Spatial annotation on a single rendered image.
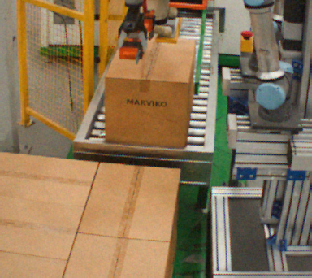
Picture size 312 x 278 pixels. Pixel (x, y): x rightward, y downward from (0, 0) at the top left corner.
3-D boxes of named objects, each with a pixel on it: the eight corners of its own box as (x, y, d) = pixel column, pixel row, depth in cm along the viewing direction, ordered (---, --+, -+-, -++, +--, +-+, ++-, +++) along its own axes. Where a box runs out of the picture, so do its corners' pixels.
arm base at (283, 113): (289, 106, 273) (292, 85, 268) (294, 123, 259) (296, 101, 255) (256, 104, 273) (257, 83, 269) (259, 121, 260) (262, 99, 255)
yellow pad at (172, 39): (162, 19, 334) (162, 10, 332) (182, 21, 333) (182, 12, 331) (154, 42, 304) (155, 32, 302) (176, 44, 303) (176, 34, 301)
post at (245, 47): (227, 187, 405) (240, 36, 358) (238, 187, 404) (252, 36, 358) (227, 193, 399) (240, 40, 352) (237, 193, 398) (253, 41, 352)
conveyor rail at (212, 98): (212, 30, 539) (213, 10, 530) (218, 31, 538) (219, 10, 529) (201, 183, 335) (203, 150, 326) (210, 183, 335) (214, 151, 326)
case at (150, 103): (123, 97, 387) (124, 34, 368) (192, 103, 383) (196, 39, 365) (105, 149, 334) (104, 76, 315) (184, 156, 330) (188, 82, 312)
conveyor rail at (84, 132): (134, 25, 544) (135, 4, 535) (140, 25, 544) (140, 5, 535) (75, 172, 340) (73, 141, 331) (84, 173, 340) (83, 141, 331)
